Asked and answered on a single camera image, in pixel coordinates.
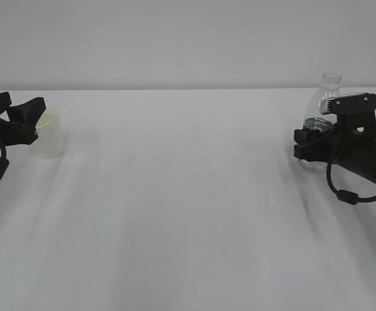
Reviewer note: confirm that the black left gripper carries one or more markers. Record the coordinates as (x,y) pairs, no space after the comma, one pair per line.
(18,123)

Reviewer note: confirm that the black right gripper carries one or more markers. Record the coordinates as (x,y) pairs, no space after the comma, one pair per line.
(351,141)

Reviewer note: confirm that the white paper cup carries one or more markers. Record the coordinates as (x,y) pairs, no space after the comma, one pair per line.
(50,141)

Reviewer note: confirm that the clear bottle green label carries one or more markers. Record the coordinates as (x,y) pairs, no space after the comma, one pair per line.
(330,85)

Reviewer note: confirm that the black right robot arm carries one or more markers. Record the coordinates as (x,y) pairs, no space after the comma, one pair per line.
(348,196)

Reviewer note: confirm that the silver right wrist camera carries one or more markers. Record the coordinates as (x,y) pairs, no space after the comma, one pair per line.
(348,104)

